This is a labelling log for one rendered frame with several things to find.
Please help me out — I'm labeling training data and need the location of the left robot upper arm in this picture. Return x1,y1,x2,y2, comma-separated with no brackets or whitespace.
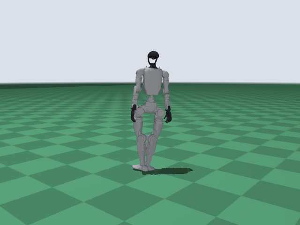
135,68,145,92

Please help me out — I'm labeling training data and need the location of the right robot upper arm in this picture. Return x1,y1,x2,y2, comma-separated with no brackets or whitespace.
162,70,169,94

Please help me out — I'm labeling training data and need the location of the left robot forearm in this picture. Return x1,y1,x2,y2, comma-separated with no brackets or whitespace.
131,86,139,108

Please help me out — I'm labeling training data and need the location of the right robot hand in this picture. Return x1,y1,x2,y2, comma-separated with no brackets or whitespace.
164,106,172,123

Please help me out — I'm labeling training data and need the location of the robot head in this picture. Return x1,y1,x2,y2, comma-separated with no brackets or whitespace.
148,51,159,69

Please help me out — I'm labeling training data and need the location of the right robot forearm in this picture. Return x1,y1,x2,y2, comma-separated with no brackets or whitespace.
164,93,170,110

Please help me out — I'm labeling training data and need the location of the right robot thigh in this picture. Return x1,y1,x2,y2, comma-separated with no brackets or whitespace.
147,107,165,143

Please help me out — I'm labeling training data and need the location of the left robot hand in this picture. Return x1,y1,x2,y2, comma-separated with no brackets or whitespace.
131,105,136,122

